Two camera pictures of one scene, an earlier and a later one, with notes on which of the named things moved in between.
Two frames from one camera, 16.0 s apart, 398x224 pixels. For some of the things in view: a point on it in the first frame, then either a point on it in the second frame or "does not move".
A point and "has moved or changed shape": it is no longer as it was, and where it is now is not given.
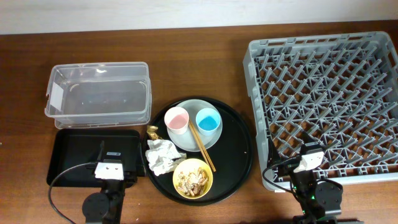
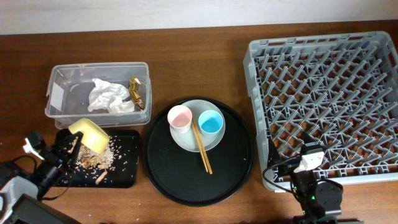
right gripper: x=287 y=166 does not move
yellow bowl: x=193 y=178 to x=93 y=136
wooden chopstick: x=202 y=146 has moved or changed shape
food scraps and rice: x=192 y=184 to x=89 y=159
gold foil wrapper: x=152 y=135 to x=134 y=84
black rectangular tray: x=74 y=152 does not move
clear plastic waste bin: x=99 y=94 does not move
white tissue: x=161 y=156 to x=109 y=97
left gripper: x=130 y=177 to x=51 y=154
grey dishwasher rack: x=339 y=91 does not move
